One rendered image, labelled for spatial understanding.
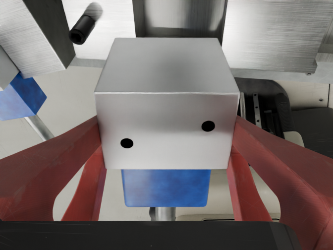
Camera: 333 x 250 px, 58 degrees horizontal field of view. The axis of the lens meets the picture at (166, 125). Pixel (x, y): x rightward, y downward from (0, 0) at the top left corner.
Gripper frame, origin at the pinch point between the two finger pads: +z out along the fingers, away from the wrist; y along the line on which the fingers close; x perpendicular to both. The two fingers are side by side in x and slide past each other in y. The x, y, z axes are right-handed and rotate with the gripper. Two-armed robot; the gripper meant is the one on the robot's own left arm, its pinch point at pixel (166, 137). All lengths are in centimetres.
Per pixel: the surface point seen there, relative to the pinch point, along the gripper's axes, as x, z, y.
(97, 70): 50, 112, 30
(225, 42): -1.2, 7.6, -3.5
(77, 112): 77, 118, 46
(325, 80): 5.8, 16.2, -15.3
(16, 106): 7.1, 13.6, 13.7
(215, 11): -2.2, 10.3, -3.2
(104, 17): -2.4, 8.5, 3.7
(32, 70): 3.8, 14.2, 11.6
